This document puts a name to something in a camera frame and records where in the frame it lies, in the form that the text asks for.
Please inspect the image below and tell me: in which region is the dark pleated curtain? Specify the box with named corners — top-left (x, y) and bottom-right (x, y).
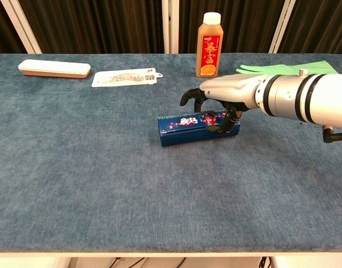
top-left (278, 0), bottom-right (342, 55)
top-left (0, 0), bottom-right (28, 55)
top-left (18, 0), bottom-right (165, 54)
top-left (178, 0), bottom-right (286, 54)

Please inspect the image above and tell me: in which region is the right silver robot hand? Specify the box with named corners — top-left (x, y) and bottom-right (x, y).
top-left (180, 74), bottom-right (268, 135)

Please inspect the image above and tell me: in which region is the white frame post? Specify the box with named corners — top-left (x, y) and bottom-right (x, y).
top-left (161, 0), bottom-right (180, 54)
top-left (268, 0), bottom-right (296, 54)
top-left (0, 0), bottom-right (42, 54)

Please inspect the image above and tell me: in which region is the orange juice bottle red label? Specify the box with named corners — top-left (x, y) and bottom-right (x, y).
top-left (195, 12), bottom-right (224, 78)

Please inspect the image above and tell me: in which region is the blue printed cardboard box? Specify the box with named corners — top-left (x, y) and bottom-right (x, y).
top-left (157, 110), bottom-right (241, 148)

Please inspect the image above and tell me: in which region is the green rubber glove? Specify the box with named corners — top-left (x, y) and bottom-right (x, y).
top-left (235, 60), bottom-right (339, 76)

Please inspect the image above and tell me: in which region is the white and brown pencil case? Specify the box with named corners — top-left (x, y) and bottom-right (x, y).
top-left (18, 59), bottom-right (91, 79)

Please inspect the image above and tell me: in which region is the white printed card package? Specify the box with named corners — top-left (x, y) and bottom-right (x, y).
top-left (91, 68), bottom-right (163, 88)

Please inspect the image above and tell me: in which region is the blue table cloth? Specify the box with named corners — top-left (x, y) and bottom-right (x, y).
top-left (0, 52), bottom-right (342, 253)

